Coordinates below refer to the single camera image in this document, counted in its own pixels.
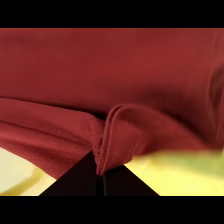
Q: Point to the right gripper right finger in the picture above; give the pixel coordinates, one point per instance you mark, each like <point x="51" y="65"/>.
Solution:
<point x="128" y="183"/>

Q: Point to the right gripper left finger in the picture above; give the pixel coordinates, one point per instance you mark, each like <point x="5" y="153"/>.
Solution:
<point x="78" y="181"/>

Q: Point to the red T-shirt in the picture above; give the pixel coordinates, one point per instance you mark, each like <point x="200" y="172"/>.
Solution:
<point x="110" y="70"/>

